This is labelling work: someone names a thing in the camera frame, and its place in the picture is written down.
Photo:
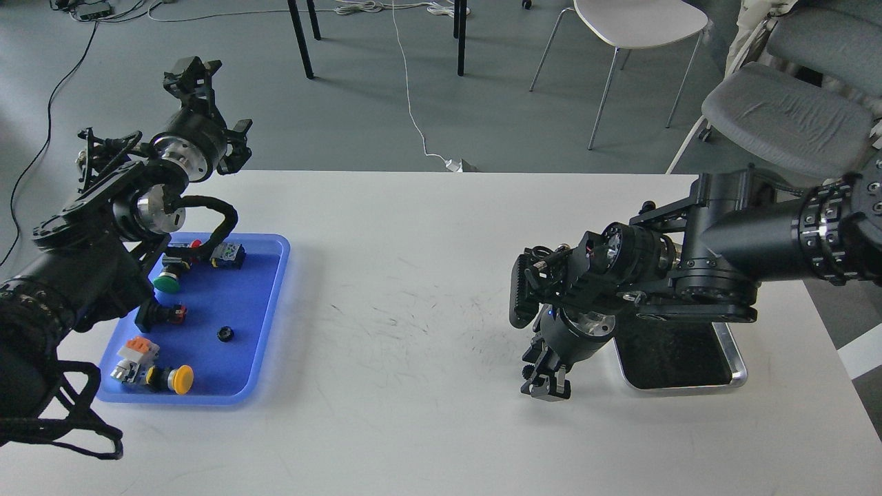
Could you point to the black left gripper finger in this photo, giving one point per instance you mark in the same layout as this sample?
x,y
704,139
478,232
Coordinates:
x,y
190,81
235,160

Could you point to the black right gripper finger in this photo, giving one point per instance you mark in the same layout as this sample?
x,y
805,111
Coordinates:
x,y
537,359
549,386

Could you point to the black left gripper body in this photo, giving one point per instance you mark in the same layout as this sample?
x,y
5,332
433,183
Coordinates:
x,y
193,141

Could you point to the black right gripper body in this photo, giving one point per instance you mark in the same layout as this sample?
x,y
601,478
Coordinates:
x,y
573,337

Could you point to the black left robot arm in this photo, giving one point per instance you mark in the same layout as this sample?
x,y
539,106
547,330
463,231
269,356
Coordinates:
x,y
96,254

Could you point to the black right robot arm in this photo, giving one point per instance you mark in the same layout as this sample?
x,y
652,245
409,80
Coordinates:
x,y
666,286

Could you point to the silver metal tray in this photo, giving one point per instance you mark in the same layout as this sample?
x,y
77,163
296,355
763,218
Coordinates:
x,y
668,358

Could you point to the blue plastic tray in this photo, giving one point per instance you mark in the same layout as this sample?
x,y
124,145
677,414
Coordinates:
x,y
244,299

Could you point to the black table leg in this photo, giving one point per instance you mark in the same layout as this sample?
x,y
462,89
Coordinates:
x,y
302,48
460,20
313,18

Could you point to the white chair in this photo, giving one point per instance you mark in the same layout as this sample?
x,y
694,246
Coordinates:
x,y
634,25

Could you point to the grey padded chair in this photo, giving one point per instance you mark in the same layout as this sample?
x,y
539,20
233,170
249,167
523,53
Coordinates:
x,y
789,123

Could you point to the red push button switch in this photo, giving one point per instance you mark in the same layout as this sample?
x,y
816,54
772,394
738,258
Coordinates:
x,y
225,255

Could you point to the green push button switch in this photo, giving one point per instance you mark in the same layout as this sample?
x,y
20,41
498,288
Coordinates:
x,y
172,268

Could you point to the black selector switch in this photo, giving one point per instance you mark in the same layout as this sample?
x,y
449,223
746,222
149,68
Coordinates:
x,y
152,312

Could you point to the orange white switch block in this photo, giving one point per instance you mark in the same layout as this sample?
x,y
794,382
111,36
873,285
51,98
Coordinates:
x,y
139,350

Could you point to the yellow push button switch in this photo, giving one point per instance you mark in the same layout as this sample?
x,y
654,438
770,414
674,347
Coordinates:
x,y
158,379

